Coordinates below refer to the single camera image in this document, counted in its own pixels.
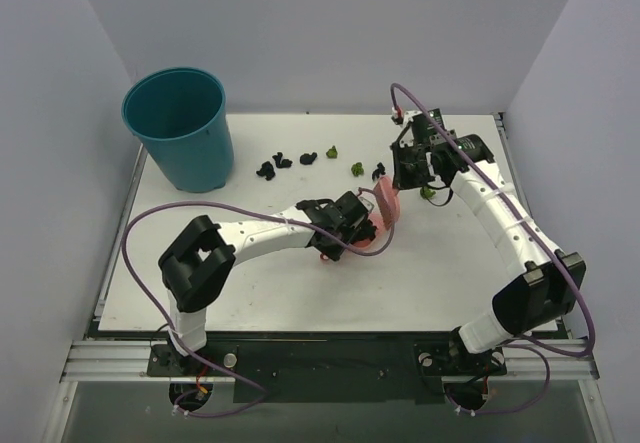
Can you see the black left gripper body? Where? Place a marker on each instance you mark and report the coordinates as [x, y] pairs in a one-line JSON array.
[[361, 228]]

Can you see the pink plastic dustpan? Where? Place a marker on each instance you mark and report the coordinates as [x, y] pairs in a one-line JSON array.
[[368, 235]]

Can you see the aluminium table frame rail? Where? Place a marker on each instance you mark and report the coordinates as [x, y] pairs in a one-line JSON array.
[[439, 272]]

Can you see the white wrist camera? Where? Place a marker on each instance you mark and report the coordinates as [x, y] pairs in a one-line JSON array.
[[402, 117], [367, 200]]

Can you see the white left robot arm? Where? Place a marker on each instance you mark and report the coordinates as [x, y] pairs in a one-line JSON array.
[[197, 264]]

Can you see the black paper scrap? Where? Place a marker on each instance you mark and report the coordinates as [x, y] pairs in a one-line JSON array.
[[266, 171], [307, 159], [378, 172], [281, 162]]

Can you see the teal plastic bucket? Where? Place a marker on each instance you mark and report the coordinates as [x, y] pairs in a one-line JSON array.
[[179, 116]]

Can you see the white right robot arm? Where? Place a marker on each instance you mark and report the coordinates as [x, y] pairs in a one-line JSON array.
[[542, 277]]

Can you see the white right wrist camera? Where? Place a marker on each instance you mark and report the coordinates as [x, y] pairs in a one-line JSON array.
[[402, 117]]

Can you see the pink hand brush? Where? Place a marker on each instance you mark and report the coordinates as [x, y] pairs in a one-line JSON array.
[[387, 201]]

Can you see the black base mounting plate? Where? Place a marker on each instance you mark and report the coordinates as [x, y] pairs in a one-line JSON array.
[[352, 367]]

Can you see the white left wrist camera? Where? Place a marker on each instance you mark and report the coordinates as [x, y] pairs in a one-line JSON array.
[[367, 200]]

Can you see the green paper scrap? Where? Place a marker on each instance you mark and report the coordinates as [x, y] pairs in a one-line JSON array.
[[357, 169], [427, 193], [332, 153]]

